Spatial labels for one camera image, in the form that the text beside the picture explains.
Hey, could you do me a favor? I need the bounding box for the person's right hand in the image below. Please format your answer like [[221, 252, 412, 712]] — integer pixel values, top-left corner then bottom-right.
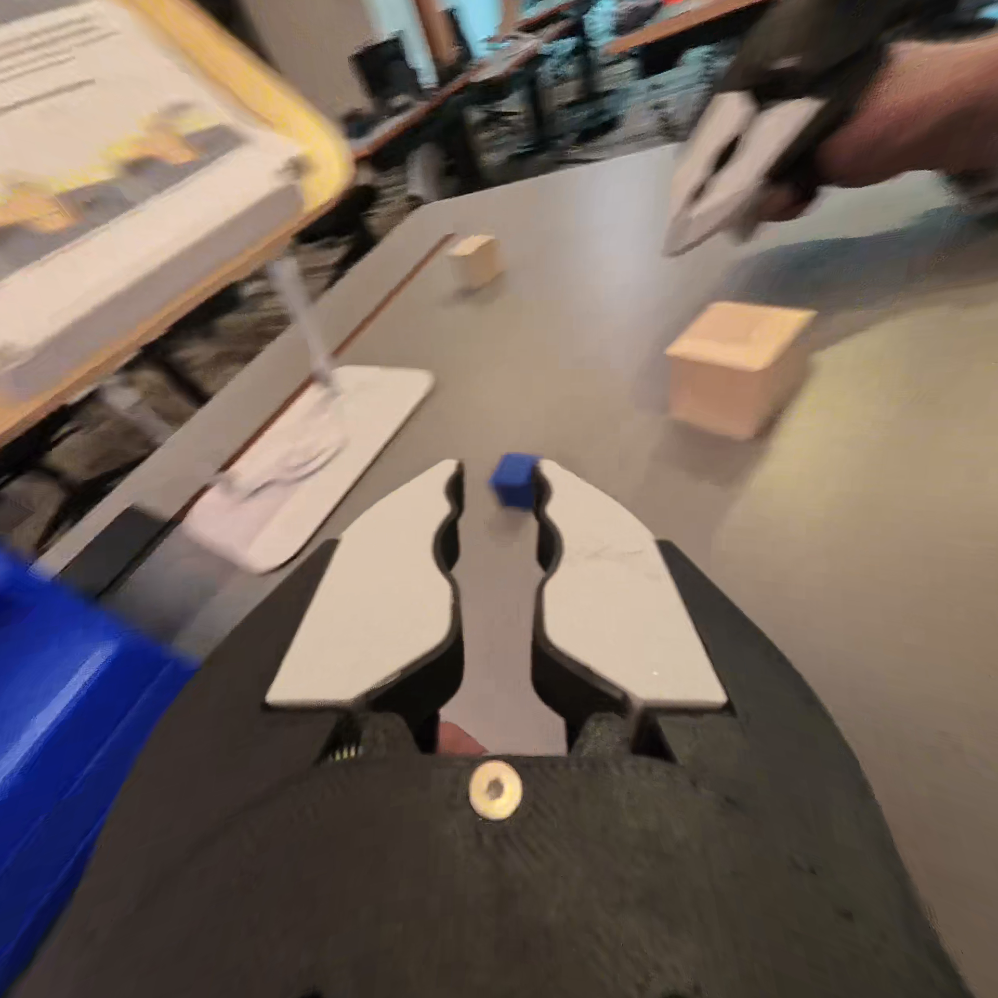
[[755, 37, 998, 226]]

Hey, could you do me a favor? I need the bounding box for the small wooden cube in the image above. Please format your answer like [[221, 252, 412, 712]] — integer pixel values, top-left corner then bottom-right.
[[446, 233, 502, 293]]

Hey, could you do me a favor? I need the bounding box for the blue plastic bin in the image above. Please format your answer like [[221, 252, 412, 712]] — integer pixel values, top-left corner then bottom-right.
[[0, 542, 202, 995]]

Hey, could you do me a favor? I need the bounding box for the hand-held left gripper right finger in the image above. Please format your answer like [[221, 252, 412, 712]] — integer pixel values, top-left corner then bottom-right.
[[532, 458, 731, 742]]

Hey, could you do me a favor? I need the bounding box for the large wooden cube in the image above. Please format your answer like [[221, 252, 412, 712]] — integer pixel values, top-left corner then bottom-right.
[[664, 301, 818, 442]]

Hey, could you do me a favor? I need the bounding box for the wooden-top office desk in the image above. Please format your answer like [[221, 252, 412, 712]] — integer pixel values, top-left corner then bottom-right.
[[604, 0, 777, 59], [347, 16, 582, 196]]

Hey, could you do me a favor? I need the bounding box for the small blue cube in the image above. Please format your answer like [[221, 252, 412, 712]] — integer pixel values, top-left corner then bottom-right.
[[490, 453, 543, 509]]

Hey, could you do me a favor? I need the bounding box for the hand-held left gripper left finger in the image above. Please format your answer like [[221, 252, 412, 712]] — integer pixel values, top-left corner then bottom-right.
[[265, 458, 467, 738]]

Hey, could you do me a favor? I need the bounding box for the black office chair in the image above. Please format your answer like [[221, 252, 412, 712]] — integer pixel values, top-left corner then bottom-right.
[[349, 33, 428, 106]]

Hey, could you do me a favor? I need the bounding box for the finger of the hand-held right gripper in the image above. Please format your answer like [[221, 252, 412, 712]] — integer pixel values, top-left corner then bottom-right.
[[690, 97, 829, 244], [661, 89, 761, 258]]

